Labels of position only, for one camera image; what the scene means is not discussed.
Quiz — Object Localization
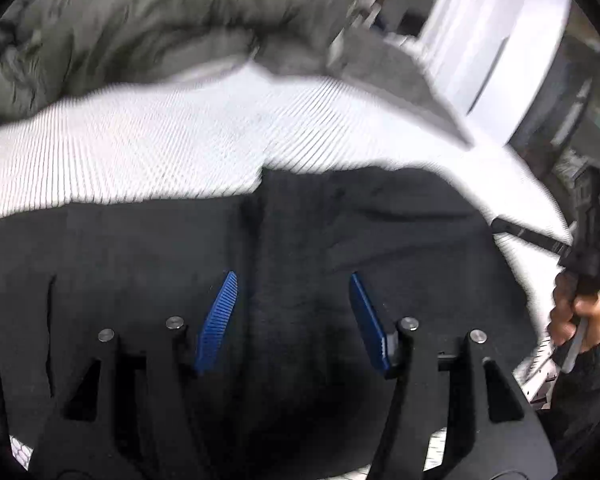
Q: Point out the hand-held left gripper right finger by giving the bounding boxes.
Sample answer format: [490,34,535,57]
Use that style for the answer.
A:
[349,272,558,480]

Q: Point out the person's right forearm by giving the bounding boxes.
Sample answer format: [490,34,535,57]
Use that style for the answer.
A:
[549,332,600,457]

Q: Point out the geometric patterned cloth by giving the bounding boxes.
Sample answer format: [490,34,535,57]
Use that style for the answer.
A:
[515,335,563,411]

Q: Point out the person's right hand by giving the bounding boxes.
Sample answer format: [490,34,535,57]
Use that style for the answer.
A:
[547,270,600,361]

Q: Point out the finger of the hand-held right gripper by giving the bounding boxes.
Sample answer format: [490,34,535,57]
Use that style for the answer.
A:
[490,215,576,261]

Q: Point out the black pants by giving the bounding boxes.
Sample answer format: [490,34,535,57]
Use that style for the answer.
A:
[0,164,556,480]

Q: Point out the white cabinet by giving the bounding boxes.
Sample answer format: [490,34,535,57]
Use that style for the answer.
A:
[415,0,574,147]

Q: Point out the grey puffer jacket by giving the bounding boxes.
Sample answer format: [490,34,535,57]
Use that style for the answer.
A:
[0,0,476,151]

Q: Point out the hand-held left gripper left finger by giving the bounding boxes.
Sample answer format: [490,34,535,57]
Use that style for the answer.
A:
[27,271,239,480]

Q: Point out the dark furniture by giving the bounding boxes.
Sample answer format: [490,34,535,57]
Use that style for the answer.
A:
[510,5,600,181]

